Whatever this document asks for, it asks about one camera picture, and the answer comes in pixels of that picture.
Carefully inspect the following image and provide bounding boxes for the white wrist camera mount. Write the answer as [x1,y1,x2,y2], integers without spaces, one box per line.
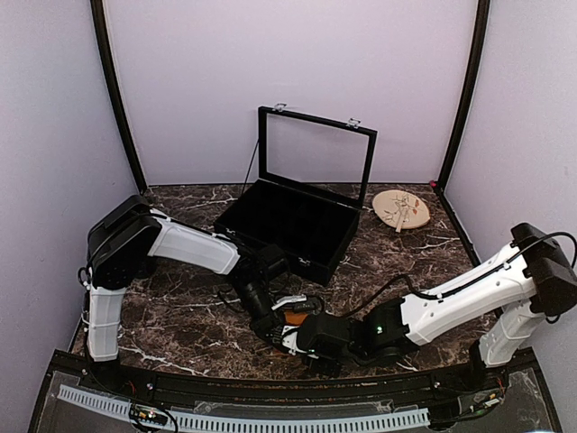
[271,294,307,310]
[280,327,307,355]

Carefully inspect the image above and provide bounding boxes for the black frame post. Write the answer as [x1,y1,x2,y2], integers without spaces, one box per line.
[437,0,491,193]
[90,0,148,194]

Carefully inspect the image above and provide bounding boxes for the black display case box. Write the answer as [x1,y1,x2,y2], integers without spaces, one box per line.
[214,106,378,285]

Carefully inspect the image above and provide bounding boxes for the black left frame post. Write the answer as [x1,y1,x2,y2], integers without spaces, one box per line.
[90,0,148,194]

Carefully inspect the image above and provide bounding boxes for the purple orange striped sock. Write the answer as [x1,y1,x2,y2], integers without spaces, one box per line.
[284,311,308,327]

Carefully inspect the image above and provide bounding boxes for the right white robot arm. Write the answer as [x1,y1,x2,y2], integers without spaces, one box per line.
[279,223,576,392]

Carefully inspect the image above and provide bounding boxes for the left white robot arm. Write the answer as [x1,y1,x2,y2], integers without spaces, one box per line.
[78,195,311,393]

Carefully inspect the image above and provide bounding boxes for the black right camera cable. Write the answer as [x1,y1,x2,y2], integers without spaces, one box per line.
[337,230,577,324]

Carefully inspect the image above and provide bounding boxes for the white slotted cable duct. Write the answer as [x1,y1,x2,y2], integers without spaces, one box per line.
[57,384,431,432]

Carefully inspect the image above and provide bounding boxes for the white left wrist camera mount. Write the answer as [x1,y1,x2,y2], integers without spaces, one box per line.
[271,294,307,310]

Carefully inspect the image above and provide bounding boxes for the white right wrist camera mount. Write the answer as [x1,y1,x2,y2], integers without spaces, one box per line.
[280,327,307,355]

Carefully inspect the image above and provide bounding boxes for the black right frame post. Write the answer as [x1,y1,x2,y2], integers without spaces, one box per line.
[437,0,491,193]

